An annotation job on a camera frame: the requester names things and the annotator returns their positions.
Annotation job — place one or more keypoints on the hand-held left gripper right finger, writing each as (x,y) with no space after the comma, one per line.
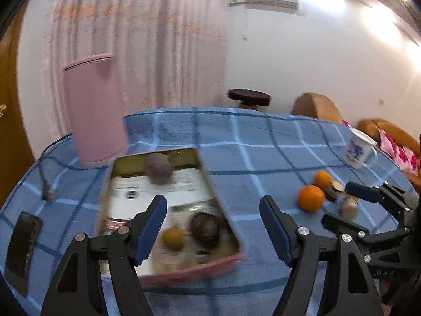
(274,227)

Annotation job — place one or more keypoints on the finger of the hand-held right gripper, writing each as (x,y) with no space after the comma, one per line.
(345,223)
(360,191)

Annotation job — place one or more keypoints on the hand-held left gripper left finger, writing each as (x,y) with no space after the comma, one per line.
(154,223)

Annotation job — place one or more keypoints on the small beige fruit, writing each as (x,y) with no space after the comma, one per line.
(349,208)

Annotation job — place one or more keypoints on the snack cake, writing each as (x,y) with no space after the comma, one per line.
(333,193)

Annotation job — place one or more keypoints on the orange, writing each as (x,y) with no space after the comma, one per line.
(323,178)
(310,198)

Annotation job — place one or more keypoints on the pink tin box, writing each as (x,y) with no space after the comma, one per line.
(210,263)

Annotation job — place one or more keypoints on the small yellow-green citrus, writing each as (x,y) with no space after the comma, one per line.
(172,238)

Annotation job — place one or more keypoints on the small red label packet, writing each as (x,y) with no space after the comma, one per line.
(113,224)

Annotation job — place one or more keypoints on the white paper leaflet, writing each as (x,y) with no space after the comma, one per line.
(138,186)

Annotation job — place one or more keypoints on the white printed mug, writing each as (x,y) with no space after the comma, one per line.
(357,149)

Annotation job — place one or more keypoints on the dark brown round fruit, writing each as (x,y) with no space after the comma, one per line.
(205,228)

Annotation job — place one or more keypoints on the purple round fruit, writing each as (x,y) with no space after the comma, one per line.
(159,169)

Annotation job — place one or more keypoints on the pink floral blanket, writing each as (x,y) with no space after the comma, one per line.
(401,153)

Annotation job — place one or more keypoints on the blue plaid tablecloth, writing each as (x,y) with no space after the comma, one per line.
(256,151)

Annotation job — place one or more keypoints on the brown leather sofa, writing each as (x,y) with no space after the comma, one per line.
(315,105)

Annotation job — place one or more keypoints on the pink electric kettle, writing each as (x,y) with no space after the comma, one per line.
(95,112)

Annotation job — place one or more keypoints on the dark round stool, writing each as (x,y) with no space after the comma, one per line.
(250,96)

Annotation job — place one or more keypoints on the black smartphone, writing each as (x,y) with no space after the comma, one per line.
(21,253)

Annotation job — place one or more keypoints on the wooden door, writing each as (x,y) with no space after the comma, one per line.
(13,138)

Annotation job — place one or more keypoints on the pink embroidered curtain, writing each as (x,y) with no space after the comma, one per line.
(148,46)

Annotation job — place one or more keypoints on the brass door knob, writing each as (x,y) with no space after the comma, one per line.
(2,110)

